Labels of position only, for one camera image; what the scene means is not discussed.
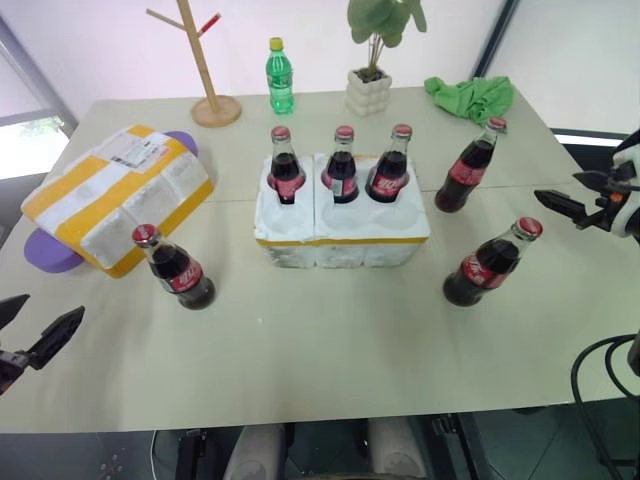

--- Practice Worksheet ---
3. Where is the purple oval board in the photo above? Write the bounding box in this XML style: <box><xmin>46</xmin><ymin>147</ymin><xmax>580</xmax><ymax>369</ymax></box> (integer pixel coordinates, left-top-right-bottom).
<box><xmin>23</xmin><ymin>130</ymin><xmax>202</xmax><ymax>274</ymax></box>

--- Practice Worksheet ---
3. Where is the wooden branch rack stand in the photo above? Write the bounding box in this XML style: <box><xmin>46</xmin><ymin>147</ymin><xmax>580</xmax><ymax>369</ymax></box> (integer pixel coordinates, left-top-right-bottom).
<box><xmin>145</xmin><ymin>0</ymin><xmax>243</xmax><ymax>128</ymax></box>

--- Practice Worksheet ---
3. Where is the white foam lid yellow tape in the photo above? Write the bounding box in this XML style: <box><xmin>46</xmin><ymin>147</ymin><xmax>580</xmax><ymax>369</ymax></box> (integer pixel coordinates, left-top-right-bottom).
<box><xmin>20</xmin><ymin>124</ymin><xmax>215</xmax><ymax>280</ymax></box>

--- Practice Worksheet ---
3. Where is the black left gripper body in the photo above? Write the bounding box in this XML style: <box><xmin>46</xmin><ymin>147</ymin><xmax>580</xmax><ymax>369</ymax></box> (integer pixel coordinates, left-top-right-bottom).
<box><xmin>0</xmin><ymin>349</ymin><xmax>31</xmax><ymax>397</ymax></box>

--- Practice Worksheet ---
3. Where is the green crumpled cloth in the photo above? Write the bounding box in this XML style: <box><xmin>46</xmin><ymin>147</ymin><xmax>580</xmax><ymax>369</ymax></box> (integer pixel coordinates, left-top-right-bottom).
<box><xmin>423</xmin><ymin>75</ymin><xmax>516</xmax><ymax>128</ymax></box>

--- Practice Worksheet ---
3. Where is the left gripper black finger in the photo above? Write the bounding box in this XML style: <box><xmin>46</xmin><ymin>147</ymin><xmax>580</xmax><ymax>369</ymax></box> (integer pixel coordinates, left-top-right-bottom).
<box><xmin>0</xmin><ymin>293</ymin><xmax>31</xmax><ymax>332</ymax></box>
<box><xmin>27</xmin><ymin>305</ymin><xmax>86</xmax><ymax>371</ymax></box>

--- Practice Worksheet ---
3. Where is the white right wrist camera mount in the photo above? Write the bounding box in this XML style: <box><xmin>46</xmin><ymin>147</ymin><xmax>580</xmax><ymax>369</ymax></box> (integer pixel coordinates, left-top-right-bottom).
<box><xmin>612</xmin><ymin>128</ymin><xmax>640</xmax><ymax>239</ymax></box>

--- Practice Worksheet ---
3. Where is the grey window frame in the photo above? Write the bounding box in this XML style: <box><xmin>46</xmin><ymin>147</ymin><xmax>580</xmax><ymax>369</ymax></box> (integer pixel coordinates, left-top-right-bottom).
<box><xmin>0</xmin><ymin>14</ymin><xmax>80</xmax><ymax>137</ymax></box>

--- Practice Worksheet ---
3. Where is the black table frame strut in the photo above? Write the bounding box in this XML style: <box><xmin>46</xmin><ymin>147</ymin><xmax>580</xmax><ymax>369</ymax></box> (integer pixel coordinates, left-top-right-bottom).
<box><xmin>430</xmin><ymin>412</ymin><xmax>494</xmax><ymax>480</ymax></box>
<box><xmin>174</xmin><ymin>427</ymin><xmax>210</xmax><ymax>480</ymax></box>

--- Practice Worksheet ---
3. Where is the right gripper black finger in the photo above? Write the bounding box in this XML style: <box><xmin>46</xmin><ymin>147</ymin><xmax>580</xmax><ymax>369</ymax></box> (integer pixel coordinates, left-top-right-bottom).
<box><xmin>573</xmin><ymin>171</ymin><xmax>609</xmax><ymax>194</ymax></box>
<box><xmin>533</xmin><ymin>189</ymin><xmax>602</xmax><ymax>230</ymax></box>

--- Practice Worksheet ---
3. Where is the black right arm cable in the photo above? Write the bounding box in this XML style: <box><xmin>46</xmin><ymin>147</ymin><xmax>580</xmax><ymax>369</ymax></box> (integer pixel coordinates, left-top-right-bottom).
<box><xmin>571</xmin><ymin>333</ymin><xmax>640</xmax><ymax>480</ymax></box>

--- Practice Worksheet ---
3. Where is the glass cola bottle red cap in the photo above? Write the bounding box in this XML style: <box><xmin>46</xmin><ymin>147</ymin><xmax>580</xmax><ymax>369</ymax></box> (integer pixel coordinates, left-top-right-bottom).
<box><xmin>320</xmin><ymin>125</ymin><xmax>361</xmax><ymax>205</ymax></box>
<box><xmin>442</xmin><ymin>216</ymin><xmax>545</xmax><ymax>308</ymax></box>
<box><xmin>131</xmin><ymin>224</ymin><xmax>217</xmax><ymax>311</ymax></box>
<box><xmin>364</xmin><ymin>123</ymin><xmax>414</xmax><ymax>204</ymax></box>
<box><xmin>268</xmin><ymin>125</ymin><xmax>307</xmax><ymax>205</ymax></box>
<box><xmin>434</xmin><ymin>117</ymin><xmax>509</xmax><ymax>214</ymax></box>

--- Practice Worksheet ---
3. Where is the dark wall post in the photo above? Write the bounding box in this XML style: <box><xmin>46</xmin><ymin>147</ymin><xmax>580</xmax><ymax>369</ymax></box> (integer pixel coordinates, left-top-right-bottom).
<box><xmin>471</xmin><ymin>0</ymin><xmax>522</xmax><ymax>80</ymax></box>

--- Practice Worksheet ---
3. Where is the grey rounded shape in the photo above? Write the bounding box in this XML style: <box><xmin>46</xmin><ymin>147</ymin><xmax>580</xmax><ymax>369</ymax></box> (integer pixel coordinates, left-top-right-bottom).
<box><xmin>222</xmin><ymin>424</ymin><xmax>296</xmax><ymax>480</ymax></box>
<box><xmin>367</xmin><ymin>417</ymin><xmax>429</xmax><ymax>480</ymax></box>

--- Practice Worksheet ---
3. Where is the green plant in white pot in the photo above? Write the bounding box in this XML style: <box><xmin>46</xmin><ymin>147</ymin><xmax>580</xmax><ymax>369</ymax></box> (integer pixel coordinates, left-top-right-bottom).
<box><xmin>346</xmin><ymin>0</ymin><xmax>429</xmax><ymax>117</ymax></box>

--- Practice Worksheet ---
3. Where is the white foam box base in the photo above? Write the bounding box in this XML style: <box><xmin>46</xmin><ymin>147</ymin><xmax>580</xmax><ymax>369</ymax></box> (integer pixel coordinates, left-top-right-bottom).
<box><xmin>253</xmin><ymin>152</ymin><xmax>432</xmax><ymax>271</ymax></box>

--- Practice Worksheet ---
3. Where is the green plastic soda bottle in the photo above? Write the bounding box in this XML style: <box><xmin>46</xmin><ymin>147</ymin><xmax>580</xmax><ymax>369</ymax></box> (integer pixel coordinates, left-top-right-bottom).
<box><xmin>265</xmin><ymin>37</ymin><xmax>296</xmax><ymax>116</ymax></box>

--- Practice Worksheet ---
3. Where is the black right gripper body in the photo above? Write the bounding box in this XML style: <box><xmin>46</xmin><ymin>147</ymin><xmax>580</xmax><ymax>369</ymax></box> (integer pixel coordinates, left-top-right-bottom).
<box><xmin>592</xmin><ymin>167</ymin><xmax>639</xmax><ymax>232</ymax></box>

